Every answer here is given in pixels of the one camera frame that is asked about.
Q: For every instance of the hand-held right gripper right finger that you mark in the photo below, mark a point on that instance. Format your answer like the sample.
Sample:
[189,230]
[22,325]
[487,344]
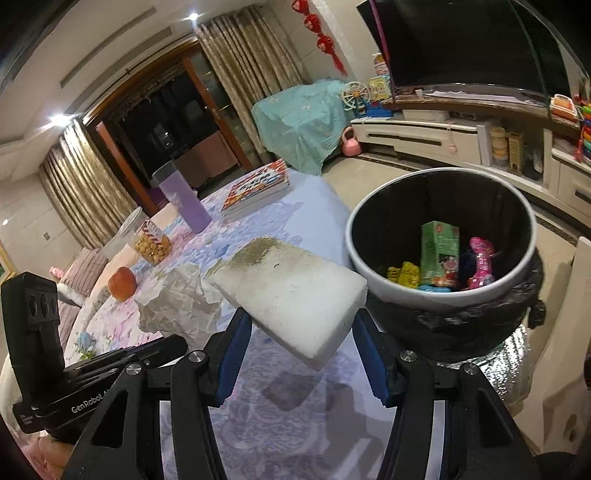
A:
[376,364]

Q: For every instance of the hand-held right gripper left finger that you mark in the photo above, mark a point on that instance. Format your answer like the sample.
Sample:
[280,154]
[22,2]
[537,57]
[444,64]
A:
[233,360]

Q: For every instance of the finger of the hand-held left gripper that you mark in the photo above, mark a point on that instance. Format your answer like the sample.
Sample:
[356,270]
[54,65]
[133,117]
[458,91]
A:
[157,350]
[92,373]

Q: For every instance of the white bin with black liner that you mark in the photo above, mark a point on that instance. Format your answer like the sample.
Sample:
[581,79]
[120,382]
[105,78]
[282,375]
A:
[415,302]

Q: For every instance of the white foam block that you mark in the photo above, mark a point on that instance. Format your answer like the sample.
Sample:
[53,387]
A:
[286,295]

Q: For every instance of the yellow snack packet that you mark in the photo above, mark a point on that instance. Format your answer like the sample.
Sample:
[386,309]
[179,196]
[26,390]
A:
[406,274]

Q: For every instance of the green drink carton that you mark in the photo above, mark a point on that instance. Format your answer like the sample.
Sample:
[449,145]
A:
[438,254]

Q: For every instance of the pink wrapper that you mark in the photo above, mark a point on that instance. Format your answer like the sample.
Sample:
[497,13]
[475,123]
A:
[482,263]

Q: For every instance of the crumpled white tissue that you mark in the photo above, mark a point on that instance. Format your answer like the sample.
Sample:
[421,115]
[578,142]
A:
[175,300]

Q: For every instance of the pink striped cushion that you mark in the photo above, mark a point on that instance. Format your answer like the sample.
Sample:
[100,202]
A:
[85,277]

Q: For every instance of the red apple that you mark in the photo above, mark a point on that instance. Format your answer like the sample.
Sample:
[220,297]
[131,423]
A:
[122,284]

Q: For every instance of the blue wrapper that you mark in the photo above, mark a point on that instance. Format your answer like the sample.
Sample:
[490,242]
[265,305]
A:
[434,289]

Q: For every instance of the clear snack jar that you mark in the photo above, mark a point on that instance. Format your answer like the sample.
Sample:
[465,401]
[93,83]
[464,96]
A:
[147,242]

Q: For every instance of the beige patterned curtain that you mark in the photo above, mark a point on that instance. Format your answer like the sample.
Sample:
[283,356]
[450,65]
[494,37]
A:
[83,194]
[249,69]

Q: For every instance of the purple bottle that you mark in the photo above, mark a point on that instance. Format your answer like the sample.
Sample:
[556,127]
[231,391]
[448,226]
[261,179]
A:
[184,203]

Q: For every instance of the colourful book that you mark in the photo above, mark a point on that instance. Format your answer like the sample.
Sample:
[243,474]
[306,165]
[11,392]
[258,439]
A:
[256,189]

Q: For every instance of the cream wooden chair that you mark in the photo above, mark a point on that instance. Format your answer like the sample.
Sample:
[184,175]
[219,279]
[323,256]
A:
[563,392]

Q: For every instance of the pink kettlebell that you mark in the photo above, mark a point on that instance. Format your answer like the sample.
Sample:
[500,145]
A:
[351,146]

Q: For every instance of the cream television cabinet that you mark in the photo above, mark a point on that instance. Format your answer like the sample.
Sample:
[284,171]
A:
[415,138]

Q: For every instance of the pink hanging charm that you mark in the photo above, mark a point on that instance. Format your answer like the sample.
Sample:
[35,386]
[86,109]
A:
[451,147]

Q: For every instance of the wooden sliding glass door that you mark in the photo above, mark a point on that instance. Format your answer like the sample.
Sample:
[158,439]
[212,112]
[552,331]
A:
[175,115]

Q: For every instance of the teal cover cloth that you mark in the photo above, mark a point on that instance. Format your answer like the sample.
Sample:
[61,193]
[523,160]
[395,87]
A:
[300,124]

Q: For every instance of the stacked yellow containers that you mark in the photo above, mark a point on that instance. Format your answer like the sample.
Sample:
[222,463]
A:
[497,144]

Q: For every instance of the wooden lantern box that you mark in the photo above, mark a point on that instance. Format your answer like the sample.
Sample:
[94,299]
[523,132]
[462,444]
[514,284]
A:
[515,152]

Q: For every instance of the blue toy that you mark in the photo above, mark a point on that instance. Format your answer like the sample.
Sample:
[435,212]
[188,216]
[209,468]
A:
[379,110]

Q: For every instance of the ferris wheel toy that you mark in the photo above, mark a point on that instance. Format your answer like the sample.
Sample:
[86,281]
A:
[355,97]

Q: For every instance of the toy cash register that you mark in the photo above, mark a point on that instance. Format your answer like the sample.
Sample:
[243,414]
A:
[563,108]

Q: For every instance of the red hanging decorations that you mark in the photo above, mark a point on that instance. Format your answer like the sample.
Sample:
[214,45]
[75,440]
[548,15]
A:
[323,37]

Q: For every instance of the black television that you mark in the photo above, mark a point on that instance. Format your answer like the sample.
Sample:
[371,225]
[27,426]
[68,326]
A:
[461,41]

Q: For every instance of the pink hoop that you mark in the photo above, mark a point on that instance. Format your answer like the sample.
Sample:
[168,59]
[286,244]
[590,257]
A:
[379,27]

